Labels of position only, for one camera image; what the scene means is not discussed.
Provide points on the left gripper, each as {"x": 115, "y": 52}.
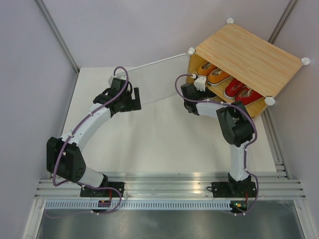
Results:
{"x": 134, "y": 104}

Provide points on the white cabinet door panel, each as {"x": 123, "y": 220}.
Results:
{"x": 156, "y": 80}

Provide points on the black sneaker white laces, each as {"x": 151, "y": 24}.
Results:
{"x": 211, "y": 95}

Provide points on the orange sneaker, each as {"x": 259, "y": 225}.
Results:
{"x": 205, "y": 69}
{"x": 216, "y": 77}

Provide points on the red sneaker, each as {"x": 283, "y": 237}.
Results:
{"x": 233, "y": 89}
{"x": 247, "y": 96}

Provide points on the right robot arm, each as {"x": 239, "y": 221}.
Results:
{"x": 237, "y": 130}

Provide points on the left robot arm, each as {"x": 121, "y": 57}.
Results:
{"x": 64, "y": 154}

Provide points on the wooden shoe cabinet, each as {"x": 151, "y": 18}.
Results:
{"x": 258, "y": 64}

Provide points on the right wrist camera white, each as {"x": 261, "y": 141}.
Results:
{"x": 199, "y": 82}

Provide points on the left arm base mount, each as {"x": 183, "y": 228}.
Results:
{"x": 116, "y": 191}

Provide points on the white slotted cable duct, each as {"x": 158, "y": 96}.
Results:
{"x": 139, "y": 205}

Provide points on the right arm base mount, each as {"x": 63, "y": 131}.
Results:
{"x": 233, "y": 189}

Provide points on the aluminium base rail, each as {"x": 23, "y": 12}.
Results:
{"x": 177, "y": 186}

